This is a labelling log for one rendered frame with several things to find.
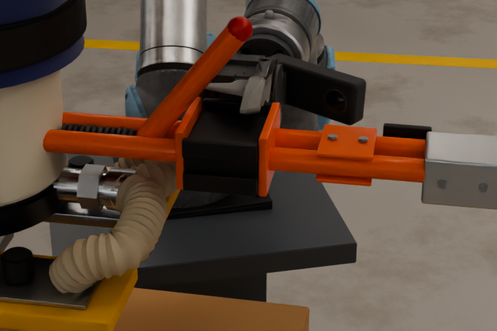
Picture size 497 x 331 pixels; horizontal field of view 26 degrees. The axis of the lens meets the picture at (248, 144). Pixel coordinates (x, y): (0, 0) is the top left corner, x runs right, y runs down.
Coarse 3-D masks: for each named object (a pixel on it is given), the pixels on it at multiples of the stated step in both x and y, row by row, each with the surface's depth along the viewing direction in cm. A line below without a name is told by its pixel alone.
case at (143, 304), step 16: (128, 304) 130; (144, 304) 130; (160, 304) 130; (176, 304) 130; (192, 304) 130; (208, 304) 130; (224, 304) 130; (240, 304) 130; (256, 304) 130; (272, 304) 130; (288, 304) 130; (128, 320) 127; (144, 320) 127; (160, 320) 127; (176, 320) 127; (192, 320) 127; (208, 320) 127; (224, 320) 127; (240, 320) 127; (256, 320) 127; (272, 320) 127; (288, 320) 127; (304, 320) 127
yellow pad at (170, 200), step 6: (78, 156) 116; (84, 156) 116; (72, 162) 115; (78, 162) 115; (84, 162) 115; (90, 162) 115; (108, 168) 119; (168, 198) 114; (174, 198) 116; (168, 204) 113; (168, 210) 113
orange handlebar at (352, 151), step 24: (72, 120) 104; (96, 120) 103; (120, 120) 103; (144, 120) 103; (48, 144) 100; (72, 144) 100; (96, 144) 99; (120, 144) 99; (144, 144) 99; (168, 144) 99; (288, 144) 100; (312, 144) 100; (336, 144) 97; (360, 144) 97; (384, 144) 99; (408, 144) 99; (288, 168) 97; (312, 168) 97; (336, 168) 96; (360, 168) 96; (384, 168) 95; (408, 168) 95
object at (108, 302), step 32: (0, 256) 102; (32, 256) 98; (0, 288) 98; (32, 288) 98; (96, 288) 98; (128, 288) 100; (0, 320) 96; (32, 320) 95; (64, 320) 95; (96, 320) 94
